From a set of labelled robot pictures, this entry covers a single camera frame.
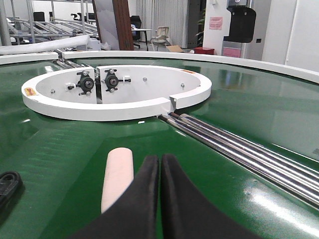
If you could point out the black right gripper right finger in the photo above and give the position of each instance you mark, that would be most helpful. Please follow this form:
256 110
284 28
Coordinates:
186 213

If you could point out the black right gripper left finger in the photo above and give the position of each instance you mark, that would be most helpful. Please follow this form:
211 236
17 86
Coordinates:
133 215

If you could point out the pink hand brush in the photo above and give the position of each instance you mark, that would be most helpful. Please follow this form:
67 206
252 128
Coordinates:
119 174

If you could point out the green conveyor belt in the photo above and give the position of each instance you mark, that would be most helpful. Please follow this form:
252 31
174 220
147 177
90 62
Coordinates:
62 162

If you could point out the white outer conveyor rim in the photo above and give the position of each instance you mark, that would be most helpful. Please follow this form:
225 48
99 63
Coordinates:
308 76

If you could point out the steel roller strip right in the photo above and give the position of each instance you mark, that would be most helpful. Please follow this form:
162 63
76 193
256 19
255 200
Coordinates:
291 176

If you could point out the steel roller strip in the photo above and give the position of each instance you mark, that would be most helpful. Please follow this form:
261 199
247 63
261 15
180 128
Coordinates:
291 176
67 64

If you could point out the red box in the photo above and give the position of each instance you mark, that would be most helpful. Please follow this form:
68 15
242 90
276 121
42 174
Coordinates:
204 50

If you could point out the steel roller strip rear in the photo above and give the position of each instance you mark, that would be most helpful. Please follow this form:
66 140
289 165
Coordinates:
67 64

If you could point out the beige office chair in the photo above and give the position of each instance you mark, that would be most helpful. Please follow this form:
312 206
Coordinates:
161 37

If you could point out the black hanging panel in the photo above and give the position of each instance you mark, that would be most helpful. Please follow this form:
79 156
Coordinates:
242 24

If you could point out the metal roller rack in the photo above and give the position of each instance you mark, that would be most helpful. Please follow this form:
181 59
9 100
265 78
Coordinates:
39 20

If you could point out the black right bearing mount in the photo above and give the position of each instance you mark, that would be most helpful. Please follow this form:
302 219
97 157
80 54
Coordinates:
111 80

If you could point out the black bearing mount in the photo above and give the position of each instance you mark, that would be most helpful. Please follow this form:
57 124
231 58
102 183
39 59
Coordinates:
111 80
85 83

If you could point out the black left bearing mount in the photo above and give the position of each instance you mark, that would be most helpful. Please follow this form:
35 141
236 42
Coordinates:
85 83

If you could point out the pink wall notice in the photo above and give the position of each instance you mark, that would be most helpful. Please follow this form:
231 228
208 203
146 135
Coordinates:
215 23

